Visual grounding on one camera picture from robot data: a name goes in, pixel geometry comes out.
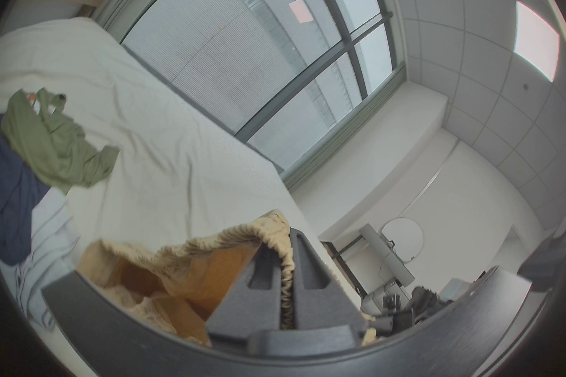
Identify green garment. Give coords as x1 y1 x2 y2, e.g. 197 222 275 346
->
1 87 120 196

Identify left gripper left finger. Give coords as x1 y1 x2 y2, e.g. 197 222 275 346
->
205 244 288 356

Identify square ceiling light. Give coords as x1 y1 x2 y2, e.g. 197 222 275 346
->
513 0 561 81

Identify window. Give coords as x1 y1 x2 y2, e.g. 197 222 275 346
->
119 0 396 175

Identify bed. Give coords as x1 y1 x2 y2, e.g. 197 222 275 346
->
0 0 370 332

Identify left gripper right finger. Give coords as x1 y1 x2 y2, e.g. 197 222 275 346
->
285 227 367 356

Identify tan shorts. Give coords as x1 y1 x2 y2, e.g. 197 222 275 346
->
75 209 379 347

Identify pale grey garment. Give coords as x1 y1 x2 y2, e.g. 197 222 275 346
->
13 190 82 329

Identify dark blue garment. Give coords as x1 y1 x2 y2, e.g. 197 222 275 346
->
0 112 51 265

